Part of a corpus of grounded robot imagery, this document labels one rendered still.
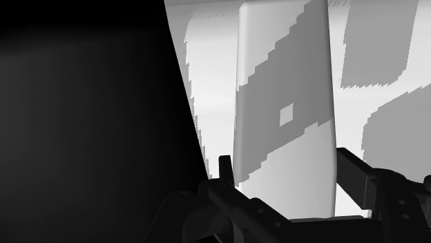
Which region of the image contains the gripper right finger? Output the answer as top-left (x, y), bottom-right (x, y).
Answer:
top-left (336, 146), bottom-right (431, 243)

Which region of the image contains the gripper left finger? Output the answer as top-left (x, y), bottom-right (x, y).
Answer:
top-left (144, 155), bottom-right (293, 243)

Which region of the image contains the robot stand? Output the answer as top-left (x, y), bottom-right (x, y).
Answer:
top-left (0, 0), bottom-right (209, 243)

